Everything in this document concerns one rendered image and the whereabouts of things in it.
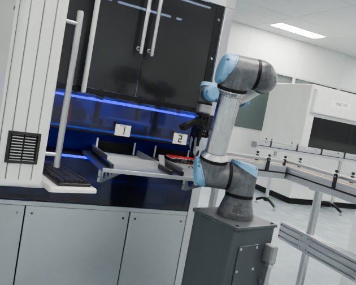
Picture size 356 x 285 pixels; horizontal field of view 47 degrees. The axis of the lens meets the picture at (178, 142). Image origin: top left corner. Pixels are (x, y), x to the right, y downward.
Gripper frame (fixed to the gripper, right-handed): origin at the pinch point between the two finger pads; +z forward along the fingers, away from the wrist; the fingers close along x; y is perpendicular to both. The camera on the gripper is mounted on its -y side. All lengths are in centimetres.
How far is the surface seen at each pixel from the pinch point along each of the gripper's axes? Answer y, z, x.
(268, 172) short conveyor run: 80, 10, 41
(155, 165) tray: -16.5, 9.1, 4.8
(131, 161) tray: -28.8, 8.5, 4.8
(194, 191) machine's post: 21.4, 25.6, 31.0
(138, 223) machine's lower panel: -10, 46, 31
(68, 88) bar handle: -67, -20, -21
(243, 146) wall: 356, 21, 490
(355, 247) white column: 157, 55, 26
